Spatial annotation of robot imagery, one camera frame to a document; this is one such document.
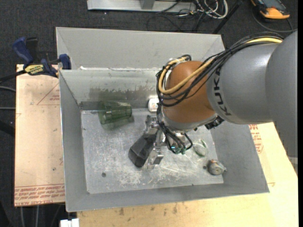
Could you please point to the clear glass piece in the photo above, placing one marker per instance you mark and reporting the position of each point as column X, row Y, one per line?
column 200, row 148

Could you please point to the white round object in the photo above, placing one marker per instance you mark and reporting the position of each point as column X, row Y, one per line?
column 152, row 104

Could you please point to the grey metal bin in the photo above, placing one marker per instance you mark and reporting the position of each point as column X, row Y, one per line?
column 113, row 164

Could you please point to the brown cardboard board red print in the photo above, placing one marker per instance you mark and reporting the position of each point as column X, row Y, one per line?
column 38, row 138

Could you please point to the black block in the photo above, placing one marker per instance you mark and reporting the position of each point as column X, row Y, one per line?
column 141, row 151

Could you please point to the grey round metal object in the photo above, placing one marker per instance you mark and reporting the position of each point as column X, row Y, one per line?
column 215, row 167

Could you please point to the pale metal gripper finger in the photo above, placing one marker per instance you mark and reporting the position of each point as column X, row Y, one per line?
column 155, row 159
column 150, row 124

